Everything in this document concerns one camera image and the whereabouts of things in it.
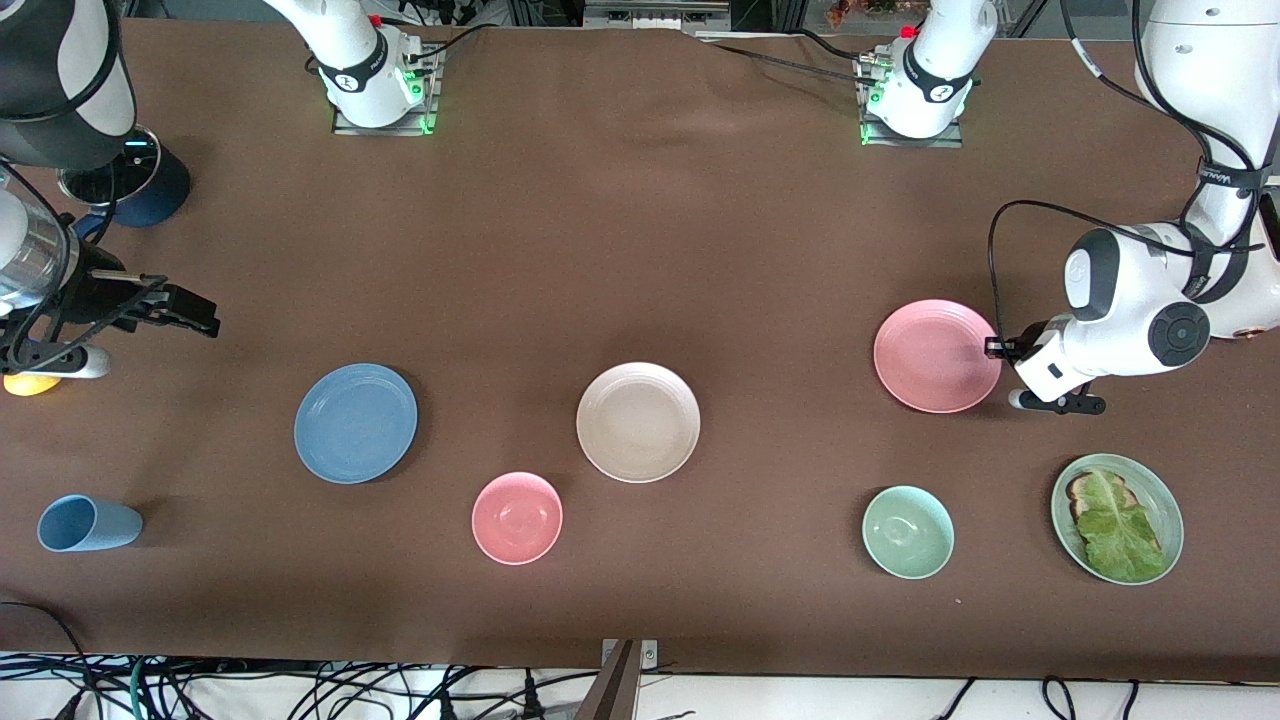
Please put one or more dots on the pink bowl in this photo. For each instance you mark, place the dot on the pink bowl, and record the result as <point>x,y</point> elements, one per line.
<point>517,518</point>

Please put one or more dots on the dark camera pole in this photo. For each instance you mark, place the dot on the dark camera pole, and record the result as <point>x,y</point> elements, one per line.
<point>615,690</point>

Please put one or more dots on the glass pot lid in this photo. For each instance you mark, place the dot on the glass pot lid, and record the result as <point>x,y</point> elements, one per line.
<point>120,180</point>

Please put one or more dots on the dark blue pot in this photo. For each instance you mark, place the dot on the dark blue pot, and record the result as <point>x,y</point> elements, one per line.
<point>165,195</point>

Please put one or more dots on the brown table cover cloth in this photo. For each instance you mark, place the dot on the brown table cover cloth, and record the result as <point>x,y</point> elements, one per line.
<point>640,250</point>

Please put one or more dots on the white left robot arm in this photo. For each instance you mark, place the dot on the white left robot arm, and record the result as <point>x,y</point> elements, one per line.
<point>1130,300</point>

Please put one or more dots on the green bowl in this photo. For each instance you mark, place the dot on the green bowl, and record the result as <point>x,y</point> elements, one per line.
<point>908,532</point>

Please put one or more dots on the blue plate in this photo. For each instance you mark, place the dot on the blue plate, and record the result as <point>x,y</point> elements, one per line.
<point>355,423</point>

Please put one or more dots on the yellow lemon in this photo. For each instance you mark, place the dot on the yellow lemon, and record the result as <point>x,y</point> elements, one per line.
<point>30,385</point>

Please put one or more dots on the pink plate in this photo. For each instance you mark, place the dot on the pink plate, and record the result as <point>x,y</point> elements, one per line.
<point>930,356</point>

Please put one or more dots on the grey metal clamp bracket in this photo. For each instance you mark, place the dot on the grey metal clamp bracket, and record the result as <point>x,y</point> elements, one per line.
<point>650,655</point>

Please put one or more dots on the green plate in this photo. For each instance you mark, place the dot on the green plate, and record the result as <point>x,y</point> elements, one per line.
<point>1165,490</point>

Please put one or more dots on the green lettuce leaf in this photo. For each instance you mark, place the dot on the green lettuce leaf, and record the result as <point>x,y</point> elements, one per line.
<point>1120,535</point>

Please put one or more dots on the beige plate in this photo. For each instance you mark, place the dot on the beige plate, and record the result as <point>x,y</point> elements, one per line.
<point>638,422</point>

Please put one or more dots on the bread slice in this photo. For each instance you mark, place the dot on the bread slice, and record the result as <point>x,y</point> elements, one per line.
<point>1080,490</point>

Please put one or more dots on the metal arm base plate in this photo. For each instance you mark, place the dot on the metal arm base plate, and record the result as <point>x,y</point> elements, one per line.
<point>425,110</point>
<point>950,135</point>

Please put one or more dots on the blue cup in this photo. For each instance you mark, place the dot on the blue cup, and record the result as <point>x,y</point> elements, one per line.
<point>100,525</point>

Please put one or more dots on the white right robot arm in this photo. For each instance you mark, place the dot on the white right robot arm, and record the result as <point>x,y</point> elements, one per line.
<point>370,70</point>

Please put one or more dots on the orange flowers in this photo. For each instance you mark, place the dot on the orange flowers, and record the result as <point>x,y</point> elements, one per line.
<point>850,10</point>

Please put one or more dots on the aluminium frame bar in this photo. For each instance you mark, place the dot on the aluminium frame bar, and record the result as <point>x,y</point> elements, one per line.
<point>650,15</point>

